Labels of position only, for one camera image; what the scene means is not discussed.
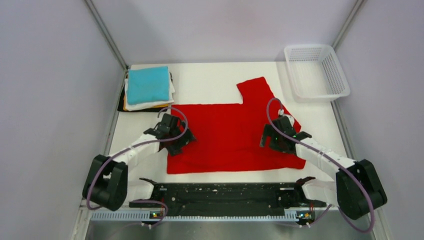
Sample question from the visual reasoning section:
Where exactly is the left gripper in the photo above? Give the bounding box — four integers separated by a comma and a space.
166, 120, 197, 157

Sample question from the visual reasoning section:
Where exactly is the white plastic basket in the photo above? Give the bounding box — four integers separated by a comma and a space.
284, 44, 351, 103

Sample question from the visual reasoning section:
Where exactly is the folded white t shirt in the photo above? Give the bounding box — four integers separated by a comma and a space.
123, 72, 175, 112

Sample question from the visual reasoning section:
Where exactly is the red t shirt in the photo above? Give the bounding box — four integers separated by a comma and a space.
166, 77, 306, 174

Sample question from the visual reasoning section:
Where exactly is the white cable duct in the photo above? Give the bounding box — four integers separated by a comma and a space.
91, 210, 299, 222

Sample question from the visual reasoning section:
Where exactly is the folded blue t shirt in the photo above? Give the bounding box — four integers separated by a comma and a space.
126, 66, 171, 105

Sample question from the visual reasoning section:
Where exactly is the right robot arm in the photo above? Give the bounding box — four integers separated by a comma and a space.
260, 115, 388, 220

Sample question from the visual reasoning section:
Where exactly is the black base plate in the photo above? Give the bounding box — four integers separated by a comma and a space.
129, 182, 327, 217

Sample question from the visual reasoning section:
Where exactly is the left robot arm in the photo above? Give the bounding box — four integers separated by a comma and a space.
82, 113, 196, 211

